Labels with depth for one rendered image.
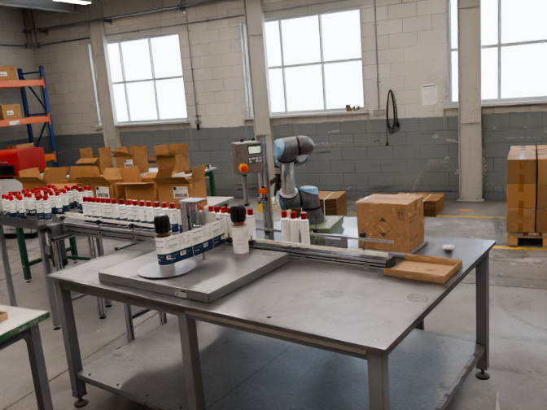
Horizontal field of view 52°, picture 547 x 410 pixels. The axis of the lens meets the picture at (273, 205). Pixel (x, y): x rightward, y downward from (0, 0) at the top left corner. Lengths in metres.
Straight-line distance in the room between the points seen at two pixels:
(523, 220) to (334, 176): 3.62
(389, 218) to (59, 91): 9.52
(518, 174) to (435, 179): 2.60
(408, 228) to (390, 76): 5.64
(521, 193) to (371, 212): 3.21
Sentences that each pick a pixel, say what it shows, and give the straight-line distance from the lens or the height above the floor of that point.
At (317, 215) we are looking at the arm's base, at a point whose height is 0.96.
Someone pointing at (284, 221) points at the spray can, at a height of 1.03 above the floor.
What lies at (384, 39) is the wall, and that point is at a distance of 8.60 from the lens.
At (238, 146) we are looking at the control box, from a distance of 3.32.
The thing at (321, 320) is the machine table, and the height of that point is 0.83.
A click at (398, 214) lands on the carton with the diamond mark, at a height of 1.06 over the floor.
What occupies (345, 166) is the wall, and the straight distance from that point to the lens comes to 8.86.
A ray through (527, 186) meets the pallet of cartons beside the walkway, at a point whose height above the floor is 0.62.
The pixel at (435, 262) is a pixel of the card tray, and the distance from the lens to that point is 3.00.
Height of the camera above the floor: 1.77
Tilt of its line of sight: 12 degrees down
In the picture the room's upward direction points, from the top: 5 degrees counter-clockwise
